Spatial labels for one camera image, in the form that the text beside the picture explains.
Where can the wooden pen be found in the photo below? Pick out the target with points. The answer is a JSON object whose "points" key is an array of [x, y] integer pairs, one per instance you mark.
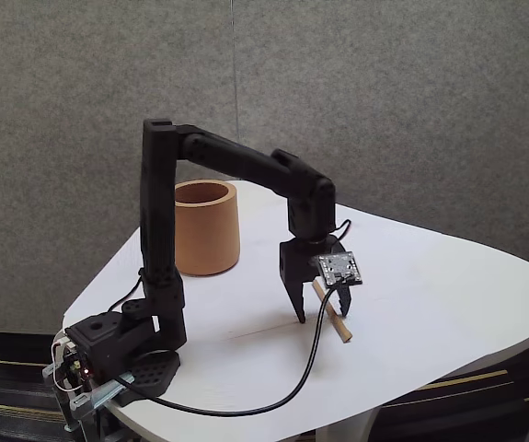
{"points": [[340, 328]]}

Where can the cork pen holder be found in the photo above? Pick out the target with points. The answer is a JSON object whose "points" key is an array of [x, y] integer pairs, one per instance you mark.
{"points": [[209, 239]]}

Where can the motor controller board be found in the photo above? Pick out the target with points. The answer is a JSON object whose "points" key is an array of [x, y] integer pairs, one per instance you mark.
{"points": [[77, 366]]}

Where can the metal table clamp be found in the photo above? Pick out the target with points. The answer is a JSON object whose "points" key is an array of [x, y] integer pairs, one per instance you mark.
{"points": [[50, 371], [112, 387]]}

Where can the bare camera circuit board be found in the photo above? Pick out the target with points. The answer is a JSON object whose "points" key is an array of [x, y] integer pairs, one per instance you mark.
{"points": [[340, 269]]}

